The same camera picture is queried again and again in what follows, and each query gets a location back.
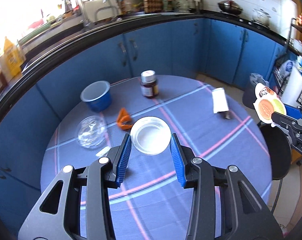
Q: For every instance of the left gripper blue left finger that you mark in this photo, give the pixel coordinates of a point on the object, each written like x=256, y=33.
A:
x=56, y=214

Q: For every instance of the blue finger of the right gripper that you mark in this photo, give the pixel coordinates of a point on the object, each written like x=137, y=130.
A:
x=287, y=122
x=293, y=112

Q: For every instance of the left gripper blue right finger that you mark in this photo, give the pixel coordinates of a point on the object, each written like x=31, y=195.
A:
x=244, y=215

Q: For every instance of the orange yellow snack wrapper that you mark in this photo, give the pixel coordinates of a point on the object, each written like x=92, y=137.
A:
x=267, y=103

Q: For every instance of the white paper carton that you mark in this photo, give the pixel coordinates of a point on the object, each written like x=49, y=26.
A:
x=220, y=104

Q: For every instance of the clear plastic round lid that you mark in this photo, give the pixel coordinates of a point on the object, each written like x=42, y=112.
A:
x=90, y=132

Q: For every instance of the white round bottle cap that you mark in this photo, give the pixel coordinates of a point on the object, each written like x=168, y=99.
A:
x=150, y=135

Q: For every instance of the blue plastic cup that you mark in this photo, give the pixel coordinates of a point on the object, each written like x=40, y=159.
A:
x=97, y=96

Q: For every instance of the brown medicine bottle white cap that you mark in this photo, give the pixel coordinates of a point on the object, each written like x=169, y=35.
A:
x=149, y=85

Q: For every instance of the black trash bin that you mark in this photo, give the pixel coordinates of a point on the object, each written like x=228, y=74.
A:
x=279, y=150

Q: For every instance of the grey trash bin with bag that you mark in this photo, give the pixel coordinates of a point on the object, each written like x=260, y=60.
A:
x=248, y=98

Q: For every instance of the white cylindrical appliance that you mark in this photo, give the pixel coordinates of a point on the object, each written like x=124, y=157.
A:
x=292, y=94

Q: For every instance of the blue checked tablecloth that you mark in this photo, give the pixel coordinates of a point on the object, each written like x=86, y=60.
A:
x=151, y=204

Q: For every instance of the black metal shelf rack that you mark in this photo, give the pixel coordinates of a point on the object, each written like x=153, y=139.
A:
x=293, y=45

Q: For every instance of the white ceramic pot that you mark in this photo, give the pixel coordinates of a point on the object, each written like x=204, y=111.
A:
x=261, y=17

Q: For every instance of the black wok with lid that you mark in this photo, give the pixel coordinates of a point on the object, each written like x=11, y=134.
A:
x=230, y=7

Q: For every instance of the yellow detergent bottle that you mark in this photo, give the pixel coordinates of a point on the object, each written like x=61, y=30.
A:
x=13, y=58

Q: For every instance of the green kettle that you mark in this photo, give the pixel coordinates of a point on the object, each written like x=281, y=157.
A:
x=181, y=5

